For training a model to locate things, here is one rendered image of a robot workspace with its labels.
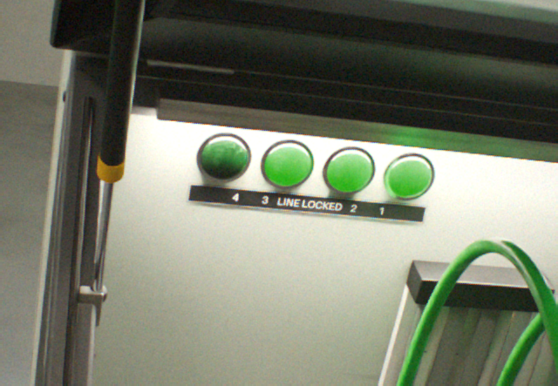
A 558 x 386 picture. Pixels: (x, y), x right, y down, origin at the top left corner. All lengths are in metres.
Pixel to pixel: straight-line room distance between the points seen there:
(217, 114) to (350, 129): 0.12
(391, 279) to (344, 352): 0.10
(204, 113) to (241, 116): 0.03
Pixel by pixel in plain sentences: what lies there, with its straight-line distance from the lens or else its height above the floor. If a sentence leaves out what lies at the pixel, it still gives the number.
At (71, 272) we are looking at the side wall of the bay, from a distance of 0.93.
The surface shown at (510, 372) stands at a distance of 1.08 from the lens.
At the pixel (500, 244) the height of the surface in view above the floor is 1.42.
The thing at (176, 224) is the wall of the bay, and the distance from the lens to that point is 1.07.
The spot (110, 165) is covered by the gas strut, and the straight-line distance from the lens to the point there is 0.79.
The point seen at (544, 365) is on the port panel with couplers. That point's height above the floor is 1.17.
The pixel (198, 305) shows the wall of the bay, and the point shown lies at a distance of 1.12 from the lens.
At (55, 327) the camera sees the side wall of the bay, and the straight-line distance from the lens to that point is 0.93.
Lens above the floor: 1.80
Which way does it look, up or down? 24 degrees down
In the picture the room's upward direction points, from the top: 11 degrees clockwise
